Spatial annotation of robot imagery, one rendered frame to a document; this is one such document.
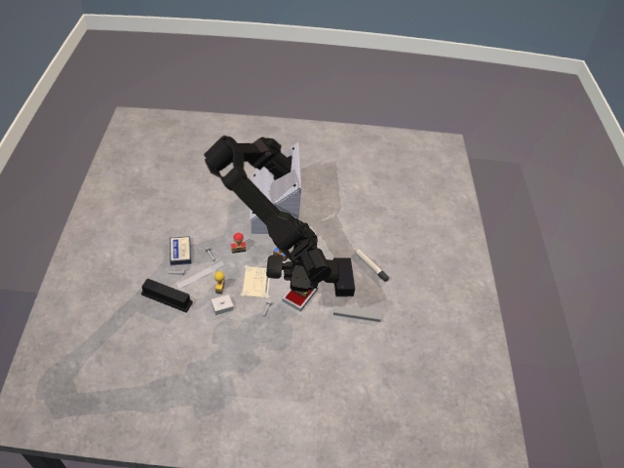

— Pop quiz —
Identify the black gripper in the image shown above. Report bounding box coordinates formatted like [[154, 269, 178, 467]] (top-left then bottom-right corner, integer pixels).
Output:
[[266, 255, 339, 284]]

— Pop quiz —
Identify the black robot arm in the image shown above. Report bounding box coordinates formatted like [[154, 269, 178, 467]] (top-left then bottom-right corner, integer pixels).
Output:
[[204, 136, 332, 293]]

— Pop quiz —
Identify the cream paper card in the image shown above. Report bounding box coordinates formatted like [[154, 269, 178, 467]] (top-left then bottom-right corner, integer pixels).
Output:
[[240, 265, 270, 299]]

